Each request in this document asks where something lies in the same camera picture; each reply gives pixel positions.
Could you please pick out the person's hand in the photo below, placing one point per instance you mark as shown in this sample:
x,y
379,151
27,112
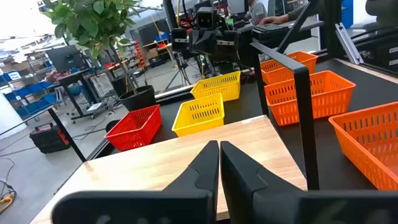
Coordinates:
x,y
270,20

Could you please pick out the black-framed wooden shelf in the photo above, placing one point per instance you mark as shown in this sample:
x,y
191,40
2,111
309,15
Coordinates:
x,y
174,155

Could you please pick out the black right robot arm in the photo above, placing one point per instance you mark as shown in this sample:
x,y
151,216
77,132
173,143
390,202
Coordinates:
x,y
225,25

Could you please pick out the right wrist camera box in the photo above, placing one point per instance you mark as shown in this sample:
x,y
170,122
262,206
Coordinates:
x,y
205,18

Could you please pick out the black red toolbox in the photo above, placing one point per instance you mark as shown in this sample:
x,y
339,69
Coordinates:
x,y
46,140

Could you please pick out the black round bin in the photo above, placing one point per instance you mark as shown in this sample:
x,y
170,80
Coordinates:
x,y
112,125

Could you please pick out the black keyboard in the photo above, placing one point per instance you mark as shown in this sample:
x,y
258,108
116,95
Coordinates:
x,y
270,31

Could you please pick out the black diagonal frame strut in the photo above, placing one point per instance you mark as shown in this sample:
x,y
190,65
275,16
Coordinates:
x,y
297,23

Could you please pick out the blue storage bin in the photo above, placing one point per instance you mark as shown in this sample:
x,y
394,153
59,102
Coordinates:
x,y
31,108
37,87
21,92

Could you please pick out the black equipment cabinet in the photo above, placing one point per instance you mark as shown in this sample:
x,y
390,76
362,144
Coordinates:
x,y
379,53

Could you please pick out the yellow plastic basket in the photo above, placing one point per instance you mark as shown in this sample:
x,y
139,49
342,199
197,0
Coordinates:
x,y
217,90
199,119

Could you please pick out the person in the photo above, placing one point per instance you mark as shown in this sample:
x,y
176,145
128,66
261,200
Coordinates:
x,y
382,12
256,11

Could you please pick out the black office desk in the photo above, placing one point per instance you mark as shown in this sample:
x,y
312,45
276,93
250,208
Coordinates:
x,y
74,76

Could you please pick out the silver aluminium extrusion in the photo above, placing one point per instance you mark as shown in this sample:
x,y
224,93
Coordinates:
x,y
348,43

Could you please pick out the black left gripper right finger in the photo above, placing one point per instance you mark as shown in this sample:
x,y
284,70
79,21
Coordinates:
x,y
264,205

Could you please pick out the red plastic basket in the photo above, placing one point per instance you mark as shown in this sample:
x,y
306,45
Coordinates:
x,y
136,130

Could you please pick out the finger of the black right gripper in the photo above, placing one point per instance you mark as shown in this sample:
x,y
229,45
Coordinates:
x,y
210,42
196,42

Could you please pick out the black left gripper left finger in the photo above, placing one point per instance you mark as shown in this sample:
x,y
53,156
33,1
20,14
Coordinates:
x,y
186,205

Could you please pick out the person's forearm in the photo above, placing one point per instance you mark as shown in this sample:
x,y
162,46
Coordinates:
x,y
295,14

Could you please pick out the potted green tree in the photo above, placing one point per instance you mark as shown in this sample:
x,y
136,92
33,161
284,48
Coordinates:
x,y
90,21

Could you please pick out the orange plastic basket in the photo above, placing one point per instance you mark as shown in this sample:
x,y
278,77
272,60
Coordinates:
x,y
367,133
280,73
329,96

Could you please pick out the black computer monitor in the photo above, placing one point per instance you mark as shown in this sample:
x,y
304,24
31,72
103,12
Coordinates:
x,y
65,57

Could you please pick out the black vertical frame post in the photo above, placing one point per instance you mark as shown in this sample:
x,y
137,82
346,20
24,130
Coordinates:
x,y
170,14

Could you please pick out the black tripod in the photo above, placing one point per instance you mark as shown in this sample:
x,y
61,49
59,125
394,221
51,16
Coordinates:
x,y
179,62

